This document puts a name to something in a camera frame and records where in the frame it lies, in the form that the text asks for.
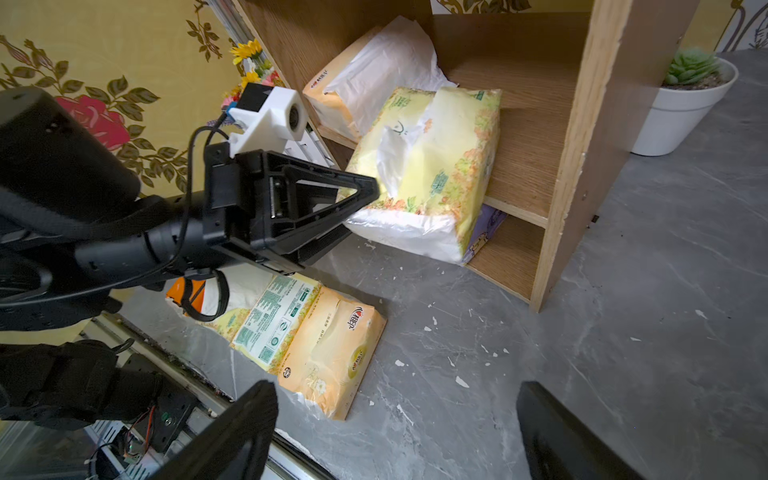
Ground pale orange tissue pack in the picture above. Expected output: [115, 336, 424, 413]
[303, 16, 455, 143]

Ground aluminium front rail frame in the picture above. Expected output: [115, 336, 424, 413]
[77, 311, 337, 480]

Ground small white potted plant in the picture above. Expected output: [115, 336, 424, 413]
[632, 48, 739, 157]

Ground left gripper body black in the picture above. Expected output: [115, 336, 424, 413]
[202, 142, 288, 270]

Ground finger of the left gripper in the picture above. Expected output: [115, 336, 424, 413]
[263, 152, 380, 267]

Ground wooden three-tier shelf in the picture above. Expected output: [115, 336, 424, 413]
[230, 0, 702, 313]

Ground beige orange tissue pack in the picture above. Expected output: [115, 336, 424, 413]
[277, 286, 387, 421]

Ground yellow green tissue pack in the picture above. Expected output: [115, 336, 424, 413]
[345, 87, 503, 264]

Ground white green tissue pack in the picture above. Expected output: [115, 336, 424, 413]
[230, 274, 322, 375]

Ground purple tissue pack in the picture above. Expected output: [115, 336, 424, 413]
[461, 204, 508, 265]

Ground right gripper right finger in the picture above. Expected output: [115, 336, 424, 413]
[516, 381, 642, 479]

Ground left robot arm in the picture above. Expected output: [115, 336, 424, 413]
[1, 84, 380, 332]

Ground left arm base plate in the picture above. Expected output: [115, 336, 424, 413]
[85, 354, 199, 479]

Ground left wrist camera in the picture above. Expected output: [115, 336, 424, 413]
[227, 83, 308, 158]

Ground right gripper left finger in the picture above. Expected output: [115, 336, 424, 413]
[152, 380, 279, 479]

